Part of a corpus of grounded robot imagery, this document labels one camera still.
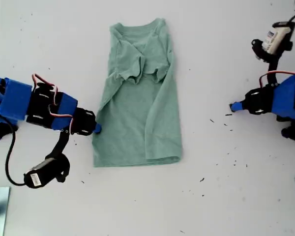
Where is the green t-shirt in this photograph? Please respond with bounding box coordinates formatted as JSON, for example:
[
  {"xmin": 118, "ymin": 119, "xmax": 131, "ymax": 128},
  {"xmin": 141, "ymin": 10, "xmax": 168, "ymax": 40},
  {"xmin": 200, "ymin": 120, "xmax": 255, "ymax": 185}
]
[{"xmin": 92, "ymin": 17, "xmax": 184, "ymax": 168}]

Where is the steel plate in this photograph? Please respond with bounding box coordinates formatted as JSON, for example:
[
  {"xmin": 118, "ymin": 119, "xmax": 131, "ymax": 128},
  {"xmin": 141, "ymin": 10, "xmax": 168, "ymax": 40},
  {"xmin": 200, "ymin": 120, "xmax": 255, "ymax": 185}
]
[{"xmin": 0, "ymin": 186, "xmax": 11, "ymax": 236}]

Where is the red white black servo wire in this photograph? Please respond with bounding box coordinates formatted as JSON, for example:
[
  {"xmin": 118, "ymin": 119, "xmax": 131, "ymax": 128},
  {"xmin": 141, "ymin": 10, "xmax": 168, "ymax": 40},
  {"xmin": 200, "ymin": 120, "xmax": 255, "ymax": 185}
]
[
  {"xmin": 259, "ymin": 70, "xmax": 295, "ymax": 97},
  {"xmin": 31, "ymin": 73, "xmax": 76, "ymax": 119}
]

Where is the black camera stalk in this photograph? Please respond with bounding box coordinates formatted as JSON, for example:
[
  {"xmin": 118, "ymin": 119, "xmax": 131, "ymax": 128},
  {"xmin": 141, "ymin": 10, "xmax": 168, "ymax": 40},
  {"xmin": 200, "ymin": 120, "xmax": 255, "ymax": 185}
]
[
  {"xmin": 44, "ymin": 129, "xmax": 71, "ymax": 183},
  {"xmin": 251, "ymin": 38, "xmax": 294, "ymax": 87}
]

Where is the black silver camera box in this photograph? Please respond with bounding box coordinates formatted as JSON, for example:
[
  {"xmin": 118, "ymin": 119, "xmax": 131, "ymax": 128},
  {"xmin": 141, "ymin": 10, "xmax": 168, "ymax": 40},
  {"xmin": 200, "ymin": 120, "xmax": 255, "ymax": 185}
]
[{"xmin": 262, "ymin": 21, "xmax": 295, "ymax": 54}]

